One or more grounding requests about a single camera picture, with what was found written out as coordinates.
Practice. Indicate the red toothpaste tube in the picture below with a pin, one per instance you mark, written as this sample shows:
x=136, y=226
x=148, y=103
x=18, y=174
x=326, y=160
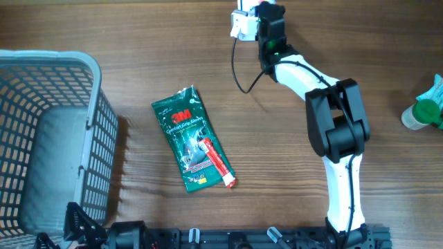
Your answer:
x=207, y=146

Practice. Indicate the green 3M gloves packet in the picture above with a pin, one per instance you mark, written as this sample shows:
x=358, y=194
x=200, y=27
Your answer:
x=185, y=122

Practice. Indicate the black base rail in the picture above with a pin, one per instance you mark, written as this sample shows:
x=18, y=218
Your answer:
x=307, y=237

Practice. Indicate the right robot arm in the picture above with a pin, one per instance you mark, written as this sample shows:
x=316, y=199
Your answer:
x=337, y=123

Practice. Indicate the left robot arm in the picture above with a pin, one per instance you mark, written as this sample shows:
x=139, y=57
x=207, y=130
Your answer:
x=125, y=235

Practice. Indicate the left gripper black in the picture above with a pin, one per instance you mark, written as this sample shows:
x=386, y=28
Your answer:
x=93, y=237

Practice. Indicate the teal wet wipes pack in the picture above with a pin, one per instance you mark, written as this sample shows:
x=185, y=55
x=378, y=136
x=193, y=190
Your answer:
x=435, y=92

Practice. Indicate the grey plastic shopping basket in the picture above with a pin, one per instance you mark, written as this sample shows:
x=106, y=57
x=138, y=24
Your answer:
x=58, y=141

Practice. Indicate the white barcode scanner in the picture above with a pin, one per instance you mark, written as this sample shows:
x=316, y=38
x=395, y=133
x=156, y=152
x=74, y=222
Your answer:
x=246, y=5

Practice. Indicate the green lid jar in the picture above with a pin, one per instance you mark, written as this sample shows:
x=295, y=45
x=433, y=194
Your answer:
x=422, y=113

